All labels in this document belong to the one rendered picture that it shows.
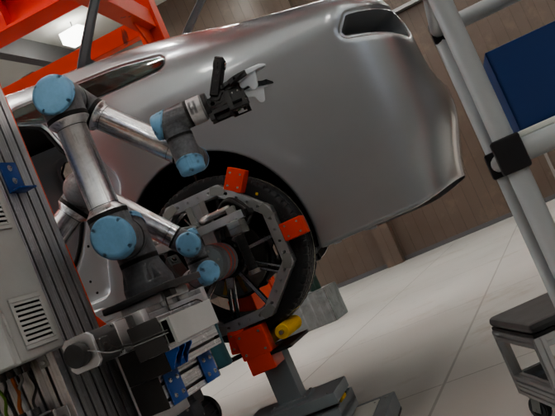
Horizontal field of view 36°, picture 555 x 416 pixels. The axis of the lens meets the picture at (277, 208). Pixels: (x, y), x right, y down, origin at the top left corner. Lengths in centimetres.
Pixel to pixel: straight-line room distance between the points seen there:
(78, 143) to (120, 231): 27
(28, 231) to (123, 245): 25
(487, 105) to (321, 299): 817
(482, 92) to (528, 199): 14
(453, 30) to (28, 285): 138
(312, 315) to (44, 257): 706
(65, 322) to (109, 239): 24
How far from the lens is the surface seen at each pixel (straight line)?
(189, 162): 229
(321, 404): 328
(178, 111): 231
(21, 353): 205
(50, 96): 237
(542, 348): 231
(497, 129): 106
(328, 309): 919
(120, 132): 247
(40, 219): 239
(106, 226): 229
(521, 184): 106
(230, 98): 229
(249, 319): 327
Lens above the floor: 72
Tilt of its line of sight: 4 degrees up
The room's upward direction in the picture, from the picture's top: 23 degrees counter-clockwise
